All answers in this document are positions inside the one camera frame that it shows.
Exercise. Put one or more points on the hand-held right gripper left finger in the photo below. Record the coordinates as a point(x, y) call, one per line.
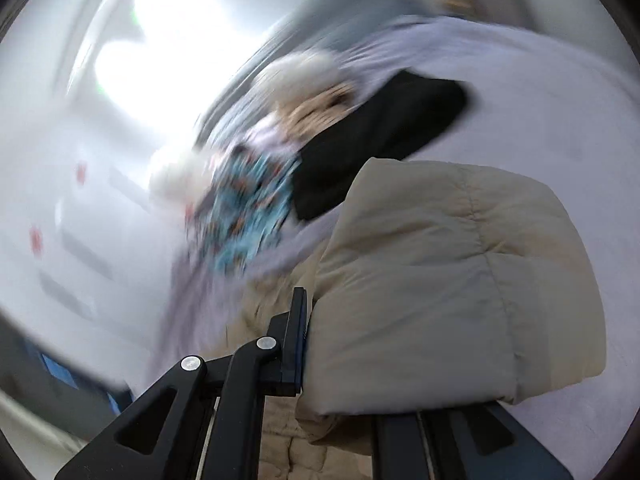
point(295, 360)

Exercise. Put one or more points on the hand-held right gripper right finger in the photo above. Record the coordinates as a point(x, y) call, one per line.
point(400, 450)

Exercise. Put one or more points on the beige puffer jacket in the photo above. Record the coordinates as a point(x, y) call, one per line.
point(425, 285)

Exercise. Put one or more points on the blue patterned cloth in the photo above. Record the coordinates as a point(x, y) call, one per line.
point(245, 210)

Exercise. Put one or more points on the white fluffy plush toy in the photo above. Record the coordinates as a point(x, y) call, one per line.
point(175, 177)

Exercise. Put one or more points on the black garment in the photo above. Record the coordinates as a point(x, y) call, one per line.
point(380, 130)

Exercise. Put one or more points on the white fluffy garment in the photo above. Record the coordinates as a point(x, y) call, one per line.
point(300, 72)

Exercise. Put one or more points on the bright window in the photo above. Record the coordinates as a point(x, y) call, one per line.
point(165, 35)

